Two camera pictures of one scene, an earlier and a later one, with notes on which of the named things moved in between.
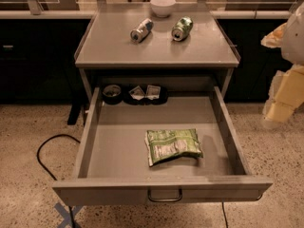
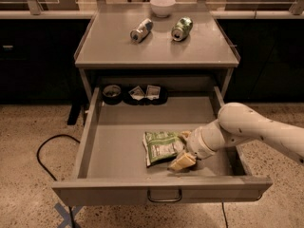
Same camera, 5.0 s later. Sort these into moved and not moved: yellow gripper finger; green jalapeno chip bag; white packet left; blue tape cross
Moved: yellow gripper finger
Not moved: blue tape cross; green jalapeno chip bag; white packet left
